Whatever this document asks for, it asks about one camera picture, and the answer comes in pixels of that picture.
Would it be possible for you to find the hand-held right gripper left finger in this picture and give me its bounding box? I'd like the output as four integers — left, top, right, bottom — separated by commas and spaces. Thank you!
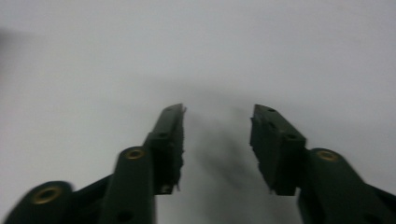
98, 103, 188, 224

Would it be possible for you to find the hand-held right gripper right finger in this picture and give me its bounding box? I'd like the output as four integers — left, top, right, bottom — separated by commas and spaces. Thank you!
249, 104, 396, 224

